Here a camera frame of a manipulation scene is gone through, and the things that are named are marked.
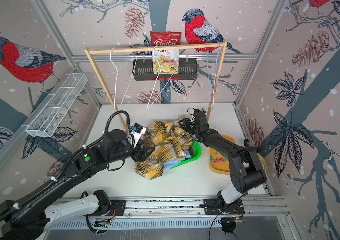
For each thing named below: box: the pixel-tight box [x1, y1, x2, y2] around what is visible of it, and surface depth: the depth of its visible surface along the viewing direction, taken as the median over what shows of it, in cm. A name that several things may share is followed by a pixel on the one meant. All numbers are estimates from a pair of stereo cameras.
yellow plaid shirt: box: [134, 116, 194, 180], surface depth 81 cm
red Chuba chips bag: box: [150, 31, 182, 47], surface depth 87 cm
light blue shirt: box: [163, 149, 191, 174], surface depth 79 cm
